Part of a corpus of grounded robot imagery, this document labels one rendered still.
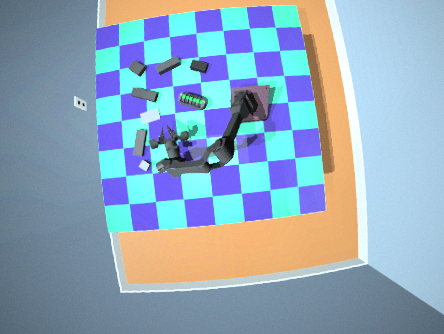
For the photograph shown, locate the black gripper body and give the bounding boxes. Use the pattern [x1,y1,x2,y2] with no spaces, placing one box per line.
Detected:
[148,130,188,154]

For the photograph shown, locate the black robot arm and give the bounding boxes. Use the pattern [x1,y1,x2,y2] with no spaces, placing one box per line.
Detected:
[155,90,254,178]

